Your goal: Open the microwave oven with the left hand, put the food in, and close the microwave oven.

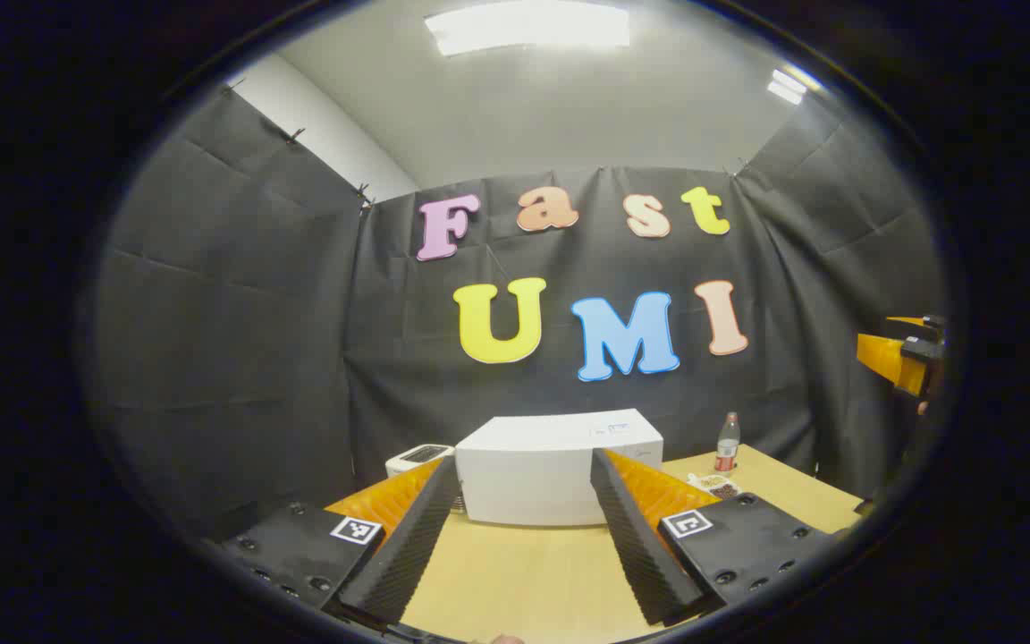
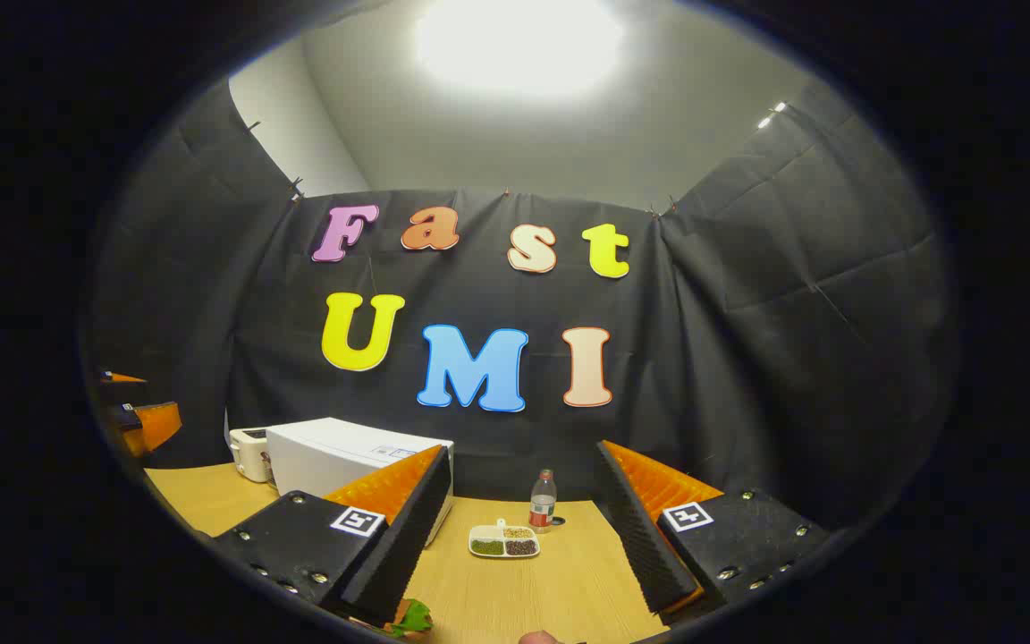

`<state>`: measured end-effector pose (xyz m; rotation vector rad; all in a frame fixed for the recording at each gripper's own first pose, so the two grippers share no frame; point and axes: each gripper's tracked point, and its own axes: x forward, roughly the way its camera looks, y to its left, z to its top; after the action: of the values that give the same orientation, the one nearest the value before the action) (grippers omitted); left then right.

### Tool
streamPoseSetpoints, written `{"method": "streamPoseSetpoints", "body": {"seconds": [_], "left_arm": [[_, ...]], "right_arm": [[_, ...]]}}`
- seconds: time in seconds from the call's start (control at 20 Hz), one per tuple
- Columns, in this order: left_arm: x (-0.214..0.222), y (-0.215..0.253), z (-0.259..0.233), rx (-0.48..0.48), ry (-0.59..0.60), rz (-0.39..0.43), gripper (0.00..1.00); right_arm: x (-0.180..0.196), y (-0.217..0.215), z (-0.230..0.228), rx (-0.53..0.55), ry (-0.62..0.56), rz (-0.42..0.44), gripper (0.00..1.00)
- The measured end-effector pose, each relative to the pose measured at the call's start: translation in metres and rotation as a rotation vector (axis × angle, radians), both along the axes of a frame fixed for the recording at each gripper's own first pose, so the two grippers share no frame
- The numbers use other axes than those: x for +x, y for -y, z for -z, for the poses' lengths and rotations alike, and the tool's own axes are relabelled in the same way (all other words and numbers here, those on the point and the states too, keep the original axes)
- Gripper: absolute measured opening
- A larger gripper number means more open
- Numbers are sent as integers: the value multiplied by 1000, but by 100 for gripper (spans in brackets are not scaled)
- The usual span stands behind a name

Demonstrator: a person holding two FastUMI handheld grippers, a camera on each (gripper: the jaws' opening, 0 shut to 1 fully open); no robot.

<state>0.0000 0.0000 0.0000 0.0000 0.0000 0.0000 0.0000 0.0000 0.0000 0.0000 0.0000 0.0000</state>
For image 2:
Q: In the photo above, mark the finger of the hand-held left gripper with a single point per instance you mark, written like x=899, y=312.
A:
x=153, y=425
x=122, y=378

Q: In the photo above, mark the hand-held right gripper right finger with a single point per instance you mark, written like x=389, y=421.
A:
x=640, y=537

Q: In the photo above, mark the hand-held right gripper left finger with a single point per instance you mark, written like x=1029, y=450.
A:
x=408, y=537

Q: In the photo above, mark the green leafy toy food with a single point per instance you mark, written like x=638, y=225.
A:
x=414, y=617

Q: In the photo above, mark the white microwave oven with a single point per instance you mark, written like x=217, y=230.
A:
x=327, y=456

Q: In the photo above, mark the white divided dish of beans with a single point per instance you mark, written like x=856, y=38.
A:
x=503, y=543

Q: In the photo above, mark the cream toaster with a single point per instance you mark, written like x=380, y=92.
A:
x=249, y=454

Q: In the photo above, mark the clear bottle with red label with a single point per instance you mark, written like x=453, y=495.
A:
x=543, y=505

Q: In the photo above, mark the black backdrop cloth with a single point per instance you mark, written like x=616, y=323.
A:
x=730, y=358

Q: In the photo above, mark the small ceiling light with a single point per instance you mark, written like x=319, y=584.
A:
x=772, y=114

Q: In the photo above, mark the large ceiling light panel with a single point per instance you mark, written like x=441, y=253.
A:
x=519, y=45

